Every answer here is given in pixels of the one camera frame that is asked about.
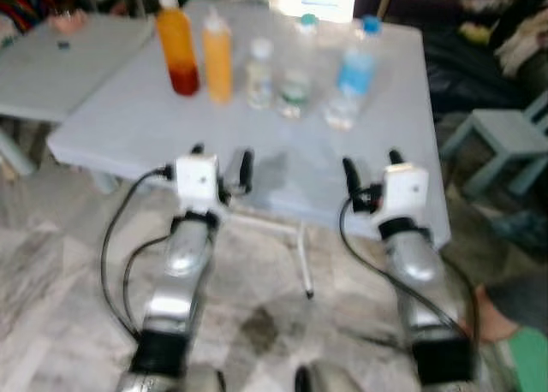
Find blue-capped water bottle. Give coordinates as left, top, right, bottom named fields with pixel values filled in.
left=325, top=15, right=383, bottom=133

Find large white folding table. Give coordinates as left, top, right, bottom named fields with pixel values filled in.
left=47, top=0, right=452, bottom=299

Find yellow juice bottle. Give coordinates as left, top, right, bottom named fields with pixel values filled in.
left=202, top=9, right=235, bottom=104

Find small clear white-capped bottle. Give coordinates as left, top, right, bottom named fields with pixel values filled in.
left=246, top=38, right=276, bottom=111

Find orange and red juice bottle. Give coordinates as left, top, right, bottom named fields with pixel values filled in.
left=155, top=0, right=201, bottom=98

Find clear green-capped bottle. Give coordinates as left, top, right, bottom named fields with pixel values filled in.
left=277, top=14, right=320, bottom=120

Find dark sofa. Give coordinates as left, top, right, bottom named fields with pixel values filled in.
left=355, top=0, right=548, bottom=115

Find small grey stool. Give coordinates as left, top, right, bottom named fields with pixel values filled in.
left=440, top=92, right=548, bottom=198

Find dark teal floor item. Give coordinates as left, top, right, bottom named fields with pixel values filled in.
left=491, top=211, right=548, bottom=258

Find small grey table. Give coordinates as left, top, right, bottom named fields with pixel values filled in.
left=0, top=14, right=157, bottom=175

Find beige crumpled cloth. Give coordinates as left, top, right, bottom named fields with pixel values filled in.
left=495, top=11, right=548, bottom=78

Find bare person foot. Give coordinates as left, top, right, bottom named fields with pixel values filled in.
left=473, top=285, right=525, bottom=346

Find small pink item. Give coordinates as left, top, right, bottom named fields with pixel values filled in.
left=50, top=10, right=88, bottom=35

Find person leg grey trousers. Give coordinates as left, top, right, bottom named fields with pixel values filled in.
left=486, top=270, right=548, bottom=335

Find silver robot right leg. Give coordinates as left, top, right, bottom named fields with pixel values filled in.
left=294, top=360, right=365, bottom=392

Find green fabric item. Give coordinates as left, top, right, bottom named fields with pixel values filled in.
left=503, top=327, right=548, bottom=392

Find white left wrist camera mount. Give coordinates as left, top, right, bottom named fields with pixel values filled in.
left=174, top=155, right=220, bottom=210

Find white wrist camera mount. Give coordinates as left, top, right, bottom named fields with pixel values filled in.
left=383, top=163, right=430, bottom=222
left=174, top=155, right=220, bottom=210

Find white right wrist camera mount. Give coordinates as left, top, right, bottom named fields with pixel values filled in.
left=383, top=163, right=430, bottom=222

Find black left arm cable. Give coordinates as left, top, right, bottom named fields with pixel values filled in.
left=100, top=165, right=177, bottom=340

